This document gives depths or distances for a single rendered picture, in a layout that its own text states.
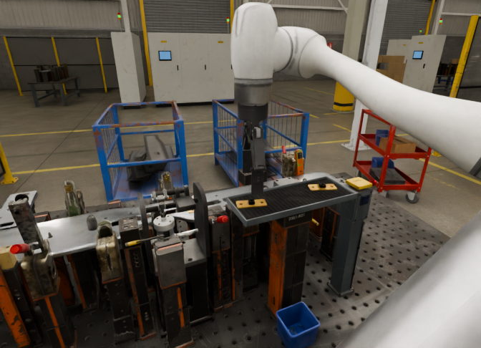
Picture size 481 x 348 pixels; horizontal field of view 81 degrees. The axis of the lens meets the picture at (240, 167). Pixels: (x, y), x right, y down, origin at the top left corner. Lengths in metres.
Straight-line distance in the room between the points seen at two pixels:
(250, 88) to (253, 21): 0.13
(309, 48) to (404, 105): 0.31
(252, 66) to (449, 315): 0.54
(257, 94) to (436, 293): 0.51
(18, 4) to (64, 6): 1.62
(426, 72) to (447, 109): 10.70
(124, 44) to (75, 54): 4.50
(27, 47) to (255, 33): 12.85
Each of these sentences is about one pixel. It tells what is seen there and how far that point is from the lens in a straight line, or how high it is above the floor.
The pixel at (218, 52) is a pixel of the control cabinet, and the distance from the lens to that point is 8.95.
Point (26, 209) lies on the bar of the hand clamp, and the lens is 0.89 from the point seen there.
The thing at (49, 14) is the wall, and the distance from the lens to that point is 15.43.
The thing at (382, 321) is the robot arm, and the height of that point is 1.36.
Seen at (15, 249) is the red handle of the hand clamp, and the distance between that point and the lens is 0.84.
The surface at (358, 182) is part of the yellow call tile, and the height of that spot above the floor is 1.16.
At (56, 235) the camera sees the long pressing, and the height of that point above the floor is 1.00.
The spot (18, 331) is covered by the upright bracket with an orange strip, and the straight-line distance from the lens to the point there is 1.14.
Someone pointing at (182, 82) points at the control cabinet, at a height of 0.68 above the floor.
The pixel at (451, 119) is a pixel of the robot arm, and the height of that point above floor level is 1.47.
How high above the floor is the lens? 1.56
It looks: 23 degrees down
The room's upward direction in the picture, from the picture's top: straight up
